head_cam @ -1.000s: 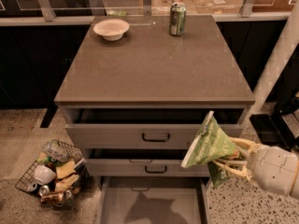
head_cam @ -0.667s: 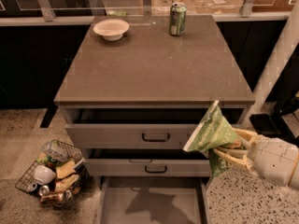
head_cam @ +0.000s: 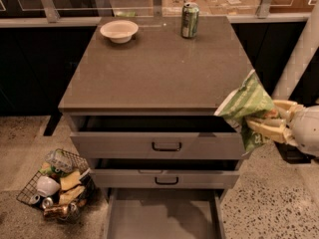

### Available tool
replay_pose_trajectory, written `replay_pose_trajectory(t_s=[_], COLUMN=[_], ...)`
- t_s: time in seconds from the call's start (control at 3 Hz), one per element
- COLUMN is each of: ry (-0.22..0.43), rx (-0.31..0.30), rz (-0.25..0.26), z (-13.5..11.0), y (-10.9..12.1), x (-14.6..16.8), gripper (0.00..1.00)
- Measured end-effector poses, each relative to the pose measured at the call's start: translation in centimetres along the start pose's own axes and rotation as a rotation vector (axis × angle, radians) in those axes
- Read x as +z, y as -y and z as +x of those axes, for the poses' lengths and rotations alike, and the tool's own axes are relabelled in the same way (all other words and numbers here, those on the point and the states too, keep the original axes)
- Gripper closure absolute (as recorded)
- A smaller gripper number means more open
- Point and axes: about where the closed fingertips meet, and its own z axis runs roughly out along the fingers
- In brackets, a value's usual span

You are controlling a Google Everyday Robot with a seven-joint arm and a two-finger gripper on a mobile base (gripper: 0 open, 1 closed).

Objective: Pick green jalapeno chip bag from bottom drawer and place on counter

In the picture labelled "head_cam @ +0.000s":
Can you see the grey drawer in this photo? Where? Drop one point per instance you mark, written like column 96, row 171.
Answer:
column 156, row 137
column 166, row 173
column 164, row 214

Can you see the white bowl on counter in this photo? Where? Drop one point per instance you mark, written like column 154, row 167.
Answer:
column 119, row 31

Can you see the top grey drawer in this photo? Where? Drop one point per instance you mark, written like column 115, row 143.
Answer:
column 156, row 137

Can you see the middle grey drawer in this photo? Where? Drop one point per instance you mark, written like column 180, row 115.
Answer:
column 166, row 173

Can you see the grey drawer cabinet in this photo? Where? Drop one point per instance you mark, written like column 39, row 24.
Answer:
column 157, row 73

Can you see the black wire basket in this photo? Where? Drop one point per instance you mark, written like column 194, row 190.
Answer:
column 76, row 198

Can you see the brown chip bag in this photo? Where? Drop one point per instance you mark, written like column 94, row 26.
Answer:
column 57, row 211

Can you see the clear plastic bottle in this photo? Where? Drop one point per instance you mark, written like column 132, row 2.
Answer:
column 59, row 160

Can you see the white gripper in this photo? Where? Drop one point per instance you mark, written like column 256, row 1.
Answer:
column 308, row 129

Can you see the silver can in basket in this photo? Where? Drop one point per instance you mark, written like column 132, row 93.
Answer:
column 47, row 202

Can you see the green soda can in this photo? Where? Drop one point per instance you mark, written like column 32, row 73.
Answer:
column 189, row 20

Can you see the green jalapeno chip bag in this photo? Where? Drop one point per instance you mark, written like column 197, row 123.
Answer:
column 247, row 103

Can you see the white bowl in basket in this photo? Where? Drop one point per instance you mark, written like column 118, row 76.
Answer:
column 47, row 186

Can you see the bottom grey drawer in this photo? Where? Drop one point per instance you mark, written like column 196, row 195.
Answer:
column 164, row 214

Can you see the yellow sponge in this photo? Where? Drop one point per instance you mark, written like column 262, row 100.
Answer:
column 70, row 181

